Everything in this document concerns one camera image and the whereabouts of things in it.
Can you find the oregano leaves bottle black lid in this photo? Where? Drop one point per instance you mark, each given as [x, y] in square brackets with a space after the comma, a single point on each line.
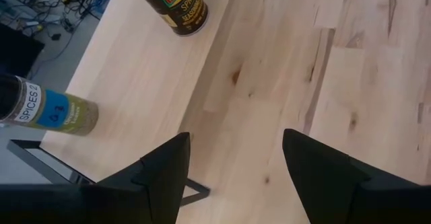
[57, 111]

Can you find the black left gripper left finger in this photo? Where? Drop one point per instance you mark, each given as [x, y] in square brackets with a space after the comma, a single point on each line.
[134, 197]

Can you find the crunchy onion bottle yellow lid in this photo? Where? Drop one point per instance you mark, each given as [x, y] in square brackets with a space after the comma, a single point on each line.
[178, 5]

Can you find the black computer case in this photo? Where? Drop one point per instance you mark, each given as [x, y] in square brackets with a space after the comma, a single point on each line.
[17, 50]

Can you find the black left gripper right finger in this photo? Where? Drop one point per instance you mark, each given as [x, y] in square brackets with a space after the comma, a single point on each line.
[336, 190]

